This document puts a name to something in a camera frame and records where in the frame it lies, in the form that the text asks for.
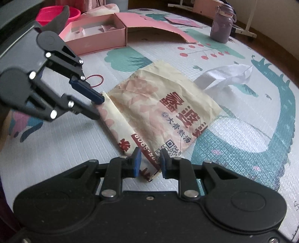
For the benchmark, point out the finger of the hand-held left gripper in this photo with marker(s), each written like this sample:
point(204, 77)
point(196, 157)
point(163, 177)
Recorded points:
point(88, 92)
point(84, 111)

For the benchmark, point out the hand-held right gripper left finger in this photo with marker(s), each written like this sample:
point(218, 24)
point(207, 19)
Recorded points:
point(136, 163)

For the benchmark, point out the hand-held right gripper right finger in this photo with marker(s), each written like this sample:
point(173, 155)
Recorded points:
point(164, 163)

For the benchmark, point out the red rubber band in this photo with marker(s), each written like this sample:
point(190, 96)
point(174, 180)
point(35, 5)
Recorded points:
point(101, 78)

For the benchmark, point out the person's left hand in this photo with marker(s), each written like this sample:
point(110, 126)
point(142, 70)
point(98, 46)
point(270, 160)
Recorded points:
point(59, 19)

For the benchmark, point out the open pink gift box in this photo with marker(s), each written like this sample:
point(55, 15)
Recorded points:
point(105, 39)

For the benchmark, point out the printed play mat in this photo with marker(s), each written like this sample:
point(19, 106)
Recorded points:
point(233, 140)

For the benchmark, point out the cream cloth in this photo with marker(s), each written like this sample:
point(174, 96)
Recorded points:
point(100, 10)

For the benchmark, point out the pink plastic basin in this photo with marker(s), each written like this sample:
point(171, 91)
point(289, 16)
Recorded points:
point(56, 14)

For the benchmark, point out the pink card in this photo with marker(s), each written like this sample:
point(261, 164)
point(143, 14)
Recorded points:
point(184, 21)

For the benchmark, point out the purple water bottle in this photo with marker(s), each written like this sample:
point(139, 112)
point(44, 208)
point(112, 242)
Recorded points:
point(220, 25)

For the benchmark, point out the pink box on rack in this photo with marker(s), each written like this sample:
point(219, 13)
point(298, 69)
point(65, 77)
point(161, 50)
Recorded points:
point(208, 3)

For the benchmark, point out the white drying rack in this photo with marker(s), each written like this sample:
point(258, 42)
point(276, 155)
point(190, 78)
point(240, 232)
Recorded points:
point(245, 31)

